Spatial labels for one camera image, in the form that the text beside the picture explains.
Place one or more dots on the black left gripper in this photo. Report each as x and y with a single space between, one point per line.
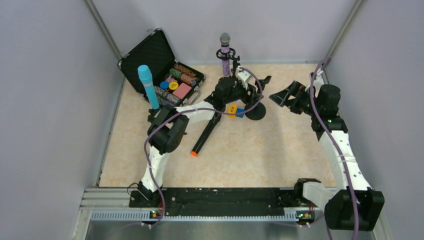
251 91

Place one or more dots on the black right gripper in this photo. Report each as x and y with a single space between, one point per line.
297 99

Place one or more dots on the purple glitter microphone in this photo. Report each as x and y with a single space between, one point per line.
224 53

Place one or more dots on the black tripod mic stand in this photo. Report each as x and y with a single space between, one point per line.
157 116

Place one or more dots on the teal blue microphone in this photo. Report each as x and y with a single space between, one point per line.
146 78

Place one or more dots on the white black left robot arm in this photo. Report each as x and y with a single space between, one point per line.
169 124

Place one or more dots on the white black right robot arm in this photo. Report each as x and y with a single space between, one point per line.
354 202

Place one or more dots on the black round base stand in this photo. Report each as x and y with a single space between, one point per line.
258 110

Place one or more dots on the blue toy block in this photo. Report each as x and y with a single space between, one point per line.
240 112

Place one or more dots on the yellow toy traffic light block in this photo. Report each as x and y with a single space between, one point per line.
232 110

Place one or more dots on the black orange-tipped microphone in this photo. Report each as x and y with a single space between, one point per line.
206 133

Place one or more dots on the red card deck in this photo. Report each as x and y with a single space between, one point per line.
182 91

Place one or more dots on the red tan chip stack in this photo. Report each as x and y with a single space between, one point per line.
184 74

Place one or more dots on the black poker chip case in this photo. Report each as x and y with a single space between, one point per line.
155 52

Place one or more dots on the yellow big blind button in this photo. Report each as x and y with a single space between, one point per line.
173 85

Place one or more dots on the purple chip stack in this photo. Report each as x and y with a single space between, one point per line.
163 102

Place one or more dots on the blue dealer button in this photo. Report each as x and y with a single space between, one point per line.
164 85

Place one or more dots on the blue tan chip stack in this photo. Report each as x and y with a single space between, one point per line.
161 93

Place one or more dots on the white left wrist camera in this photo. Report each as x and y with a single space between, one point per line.
243 76

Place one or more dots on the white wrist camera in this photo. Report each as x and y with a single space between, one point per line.
318 81
243 76

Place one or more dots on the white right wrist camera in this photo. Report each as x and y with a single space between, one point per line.
318 81

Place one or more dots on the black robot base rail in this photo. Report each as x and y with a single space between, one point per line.
224 202

